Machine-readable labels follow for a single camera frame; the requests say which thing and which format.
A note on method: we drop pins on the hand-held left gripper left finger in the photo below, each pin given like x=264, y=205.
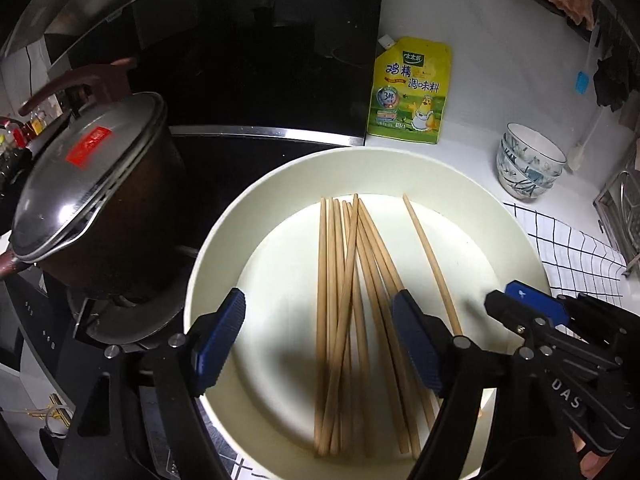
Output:
x=220, y=340

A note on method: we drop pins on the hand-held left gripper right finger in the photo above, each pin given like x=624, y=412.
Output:
x=417, y=340

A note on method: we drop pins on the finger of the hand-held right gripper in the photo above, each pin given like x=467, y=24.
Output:
x=515, y=317
x=545, y=305

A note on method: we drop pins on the curved wooden chopstick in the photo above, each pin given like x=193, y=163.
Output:
x=430, y=260

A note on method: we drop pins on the pile of wooden chopsticks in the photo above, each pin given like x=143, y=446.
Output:
x=325, y=310

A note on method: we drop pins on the large white round bowl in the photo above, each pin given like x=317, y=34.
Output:
x=280, y=260

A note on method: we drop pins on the person's right hand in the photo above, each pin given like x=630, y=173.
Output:
x=595, y=460

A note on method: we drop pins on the white black checked cloth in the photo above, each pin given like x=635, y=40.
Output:
x=565, y=250

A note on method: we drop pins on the steel dish rack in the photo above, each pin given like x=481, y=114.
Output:
x=612, y=215

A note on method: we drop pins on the blue patterned white bowl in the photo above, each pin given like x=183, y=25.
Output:
x=532, y=142
x=515, y=170
x=520, y=187

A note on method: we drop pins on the brown cooking pot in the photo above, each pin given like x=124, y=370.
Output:
x=130, y=225

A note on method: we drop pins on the black gas cooktop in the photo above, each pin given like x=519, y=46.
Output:
x=225, y=155

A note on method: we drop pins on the steel rimmed glass pot lid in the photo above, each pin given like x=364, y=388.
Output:
x=75, y=185

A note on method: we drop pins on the white brush with blue tip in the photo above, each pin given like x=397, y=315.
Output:
x=582, y=82

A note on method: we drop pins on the dark hanging cloth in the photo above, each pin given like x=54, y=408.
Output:
x=610, y=75

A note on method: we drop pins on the yellow green seasoning pouch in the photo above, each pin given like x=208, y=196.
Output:
x=410, y=95

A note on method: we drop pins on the group of condiment bottles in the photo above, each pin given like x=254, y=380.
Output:
x=20, y=140

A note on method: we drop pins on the black glass stove panel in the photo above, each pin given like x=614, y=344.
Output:
x=250, y=50

